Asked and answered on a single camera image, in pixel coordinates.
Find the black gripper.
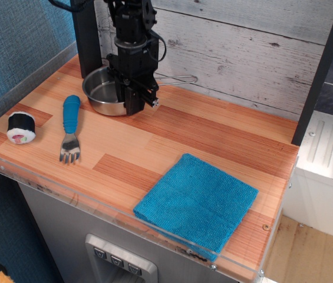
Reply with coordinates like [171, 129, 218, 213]
[107, 35, 159, 116]

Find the stainless steel pot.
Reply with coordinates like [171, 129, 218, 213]
[82, 65, 199, 117]

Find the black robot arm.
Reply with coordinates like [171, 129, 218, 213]
[106, 1, 160, 116]

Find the blue folded cloth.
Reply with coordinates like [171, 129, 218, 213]
[133, 153, 259, 261]

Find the plush sushi roll toy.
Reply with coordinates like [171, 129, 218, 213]
[6, 111, 36, 144]

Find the clear acrylic table edge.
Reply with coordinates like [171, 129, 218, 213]
[0, 147, 299, 281]

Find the grey cabinet with buttons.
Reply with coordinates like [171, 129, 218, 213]
[19, 185, 234, 282]

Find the white ridged side unit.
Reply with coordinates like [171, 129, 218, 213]
[283, 111, 333, 236]

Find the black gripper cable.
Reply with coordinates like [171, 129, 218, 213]
[150, 29, 167, 62]

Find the dark left vertical post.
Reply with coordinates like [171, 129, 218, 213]
[72, 3, 102, 78]

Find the dark vertical post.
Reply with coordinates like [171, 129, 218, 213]
[72, 3, 102, 78]
[291, 24, 333, 146]

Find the blue handled metal fork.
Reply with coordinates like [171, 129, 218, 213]
[60, 95, 80, 164]

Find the dark right vertical post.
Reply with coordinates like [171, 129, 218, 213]
[291, 24, 333, 146]

